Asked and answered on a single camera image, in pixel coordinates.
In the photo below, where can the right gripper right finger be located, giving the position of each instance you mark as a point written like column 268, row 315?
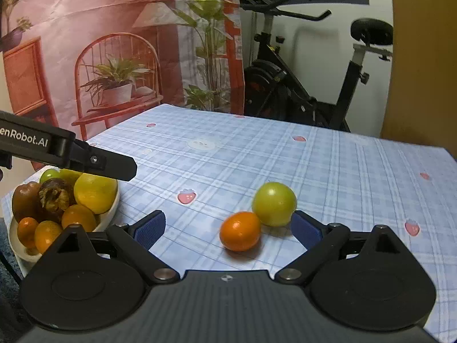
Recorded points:
column 322, row 243

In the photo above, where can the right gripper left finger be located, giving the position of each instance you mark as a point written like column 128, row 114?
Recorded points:
column 131, row 244

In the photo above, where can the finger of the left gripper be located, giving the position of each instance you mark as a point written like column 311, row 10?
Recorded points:
column 82, row 157

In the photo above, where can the yellow lemon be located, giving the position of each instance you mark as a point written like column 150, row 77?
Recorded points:
column 69, row 176
column 95, row 192

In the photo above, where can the green lime fruit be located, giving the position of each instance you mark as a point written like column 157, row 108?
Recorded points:
column 49, row 174

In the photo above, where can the purple mangosteen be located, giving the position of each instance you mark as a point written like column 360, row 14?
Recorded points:
column 55, row 197

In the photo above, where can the small orange mandarin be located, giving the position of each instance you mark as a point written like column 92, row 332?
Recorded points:
column 79, row 214

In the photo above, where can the small green fruit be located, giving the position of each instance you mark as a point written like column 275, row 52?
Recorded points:
column 274, row 203

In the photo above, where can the red brown apple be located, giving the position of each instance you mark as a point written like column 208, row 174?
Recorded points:
column 25, row 202

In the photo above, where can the bright orange kumquat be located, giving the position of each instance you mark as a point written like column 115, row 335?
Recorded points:
column 240, row 232

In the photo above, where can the yellow orange kumquat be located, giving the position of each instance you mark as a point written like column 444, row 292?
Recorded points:
column 45, row 234

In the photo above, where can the beige ceramic plate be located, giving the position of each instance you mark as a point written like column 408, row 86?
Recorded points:
column 32, row 255

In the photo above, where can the black exercise bike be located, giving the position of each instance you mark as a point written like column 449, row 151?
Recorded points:
column 318, row 68

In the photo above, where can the wooden door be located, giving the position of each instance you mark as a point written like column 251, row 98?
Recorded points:
column 421, row 105

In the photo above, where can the pink printed wall tapestry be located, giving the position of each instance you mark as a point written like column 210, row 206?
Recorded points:
column 87, row 65

